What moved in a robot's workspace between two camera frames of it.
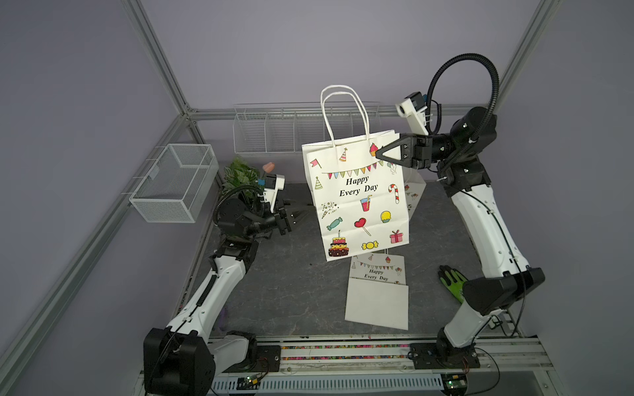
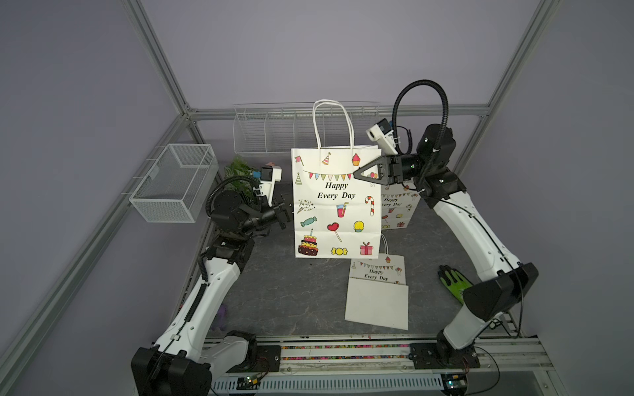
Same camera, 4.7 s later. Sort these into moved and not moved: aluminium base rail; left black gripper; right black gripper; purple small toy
Moved: right black gripper
Not moved: aluminium base rail; left black gripper; purple small toy
